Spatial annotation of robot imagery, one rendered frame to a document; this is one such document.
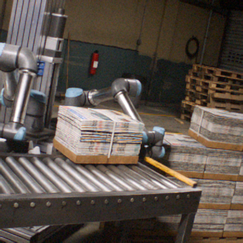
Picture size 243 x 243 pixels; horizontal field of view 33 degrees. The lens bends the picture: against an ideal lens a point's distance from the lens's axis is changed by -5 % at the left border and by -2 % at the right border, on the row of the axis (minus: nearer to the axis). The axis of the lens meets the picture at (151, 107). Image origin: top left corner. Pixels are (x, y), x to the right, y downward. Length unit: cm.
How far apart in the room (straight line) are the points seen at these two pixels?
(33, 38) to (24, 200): 137
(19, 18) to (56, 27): 25
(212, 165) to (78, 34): 708
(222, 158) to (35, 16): 161
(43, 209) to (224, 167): 173
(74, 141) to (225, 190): 140
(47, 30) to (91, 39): 711
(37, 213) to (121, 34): 881
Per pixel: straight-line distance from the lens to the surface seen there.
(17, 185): 174
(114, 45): 1018
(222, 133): 300
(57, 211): 168
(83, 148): 210
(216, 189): 311
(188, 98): 973
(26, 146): 222
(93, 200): 173
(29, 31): 277
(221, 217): 323
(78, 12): 967
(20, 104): 213
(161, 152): 263
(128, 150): 224
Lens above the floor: 141
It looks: 8 degrees down
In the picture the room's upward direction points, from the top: 11 degrees clockwise
